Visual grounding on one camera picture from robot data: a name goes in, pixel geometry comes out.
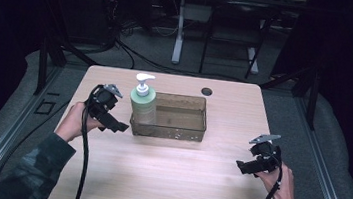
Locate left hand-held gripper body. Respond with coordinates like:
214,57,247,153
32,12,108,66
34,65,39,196
82,80,126,130

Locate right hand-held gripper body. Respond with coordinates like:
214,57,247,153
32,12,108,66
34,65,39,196
245,131,286,177

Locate green pump soap bottle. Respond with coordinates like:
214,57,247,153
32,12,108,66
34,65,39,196
126,71,162,127

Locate clear brown plastic tray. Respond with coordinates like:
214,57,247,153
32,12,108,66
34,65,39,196
127,89,211,144

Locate person's right hand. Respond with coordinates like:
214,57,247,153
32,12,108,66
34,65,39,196
252,159,304,199

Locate person's left hand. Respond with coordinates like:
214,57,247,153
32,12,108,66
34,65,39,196
53,98,108,147

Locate black metal stand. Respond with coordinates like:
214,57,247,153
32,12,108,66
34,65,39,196
254,57,324,131
29,0,107,102

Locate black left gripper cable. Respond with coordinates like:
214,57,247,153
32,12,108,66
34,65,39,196
71,82,106,199

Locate aluminium floor rail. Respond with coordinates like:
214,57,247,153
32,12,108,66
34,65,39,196
0,58,66,199
282,92,353,199

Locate black floor cables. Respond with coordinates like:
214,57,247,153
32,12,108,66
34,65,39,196
110,21,253,84

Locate black metal chair frame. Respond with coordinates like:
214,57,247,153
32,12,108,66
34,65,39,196
198,0,274,82

